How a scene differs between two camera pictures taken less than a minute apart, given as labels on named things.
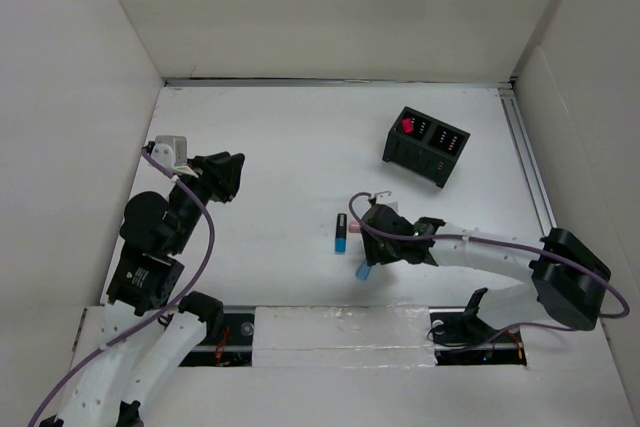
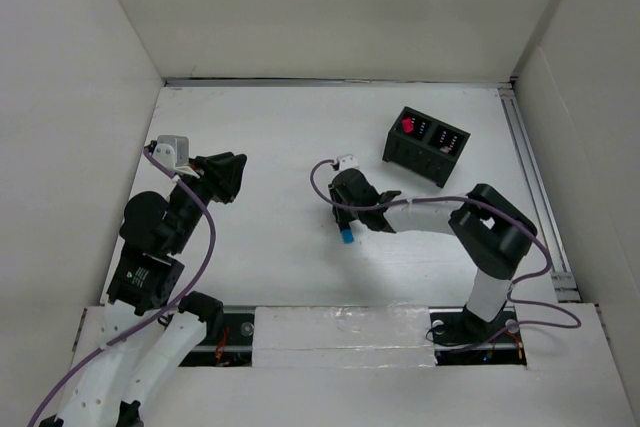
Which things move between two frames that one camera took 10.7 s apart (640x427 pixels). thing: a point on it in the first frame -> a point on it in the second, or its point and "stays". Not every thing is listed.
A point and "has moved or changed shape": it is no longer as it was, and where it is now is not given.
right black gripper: x=373 y=252 -> x=342 y=215
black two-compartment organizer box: x=424 y=146 stays
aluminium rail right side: x=529 y=161 stays
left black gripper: x=220 y=173 stays
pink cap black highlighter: x=407 y=125 stays
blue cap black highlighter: x=341 y=233 has moved or changed shape
